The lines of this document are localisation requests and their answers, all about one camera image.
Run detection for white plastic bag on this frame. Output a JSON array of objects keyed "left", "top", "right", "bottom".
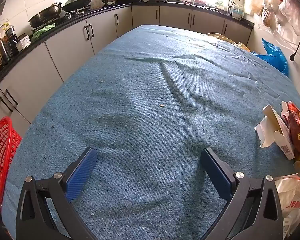
[{"left": 274, "top": 172, "right": 300, "bottom": 239}]

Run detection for white carton box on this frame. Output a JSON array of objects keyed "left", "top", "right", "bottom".
[{"left": 254, "top": 104, "right": 295, "bottom": 160}]

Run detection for gas stove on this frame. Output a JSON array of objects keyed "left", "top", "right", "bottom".
[{"left": 62, "top": 6, "right": 93, "bottom": 19}]

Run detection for red plastic basket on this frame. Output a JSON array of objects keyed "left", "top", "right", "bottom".
[{"left": 0, "top": 116, "right": 23, "bottom": 205}]

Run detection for black kitchen countertop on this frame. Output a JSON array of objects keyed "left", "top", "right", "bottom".
[{"left": 0, "top": 1, "right": 255, "bottom": 98}]

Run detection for green cloth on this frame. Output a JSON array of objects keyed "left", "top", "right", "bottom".
[{"left": 31, "top": 23, "right": 56, "bottom": 42}]

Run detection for white seasoning box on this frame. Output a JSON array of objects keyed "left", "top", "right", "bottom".
[{"left": 15, "top": 34, "right": 32, "bottom": 52}]

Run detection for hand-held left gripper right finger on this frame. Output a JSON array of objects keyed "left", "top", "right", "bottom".
[{"left": 199, "top": 147, "right": 283, "bottom": 240}]

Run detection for blue tablecloth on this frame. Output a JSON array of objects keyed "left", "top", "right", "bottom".
[{"left": 1, "top": 24, "right": 300, "bottom": 240}]

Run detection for red snack packet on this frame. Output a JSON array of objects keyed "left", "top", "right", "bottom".
[{"left": 281, "top": 101, "right": 300, "bottom": 154}]

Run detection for hanging plastic bags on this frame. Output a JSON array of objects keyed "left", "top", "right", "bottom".
[{"left": 250, "top": 0, "right": 300, "bottom": 35}]

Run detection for row of condiment bottles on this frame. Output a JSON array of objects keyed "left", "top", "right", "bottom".
[{"left": 0, "top": 22, "right": 18, "bottom": 75}]

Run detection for blue white package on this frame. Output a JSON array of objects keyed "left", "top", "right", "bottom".
[{"left": 231, "top": 4, "right": 244, "bottom": 19}]

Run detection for blue plastic bag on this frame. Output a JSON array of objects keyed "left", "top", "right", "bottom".
[{"left": 251, "top": 38, "right": 290, "bottom": 77}]

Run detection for black cable with plug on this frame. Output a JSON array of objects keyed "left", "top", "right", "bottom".
[{"left": 290, "top": 14, "right": 300, "bottom": 62}]

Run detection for yellow bag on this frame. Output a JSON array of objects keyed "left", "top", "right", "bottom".
[{"left": 205, "top": 32, "right": 250, "bottom": 53}]

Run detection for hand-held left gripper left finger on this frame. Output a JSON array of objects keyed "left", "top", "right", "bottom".
[{"left": 16, "top": 147, "right": 98, "bottom": 240}]

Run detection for dark wok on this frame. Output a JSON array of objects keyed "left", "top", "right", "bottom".
[{"left": 28, "top": 2, "right": 62, "bottom": 28}]

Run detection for grey base cabinets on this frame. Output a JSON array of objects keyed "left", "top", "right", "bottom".
[{"left": 0, "top": 5, "right": 253, "bottom": 130}]

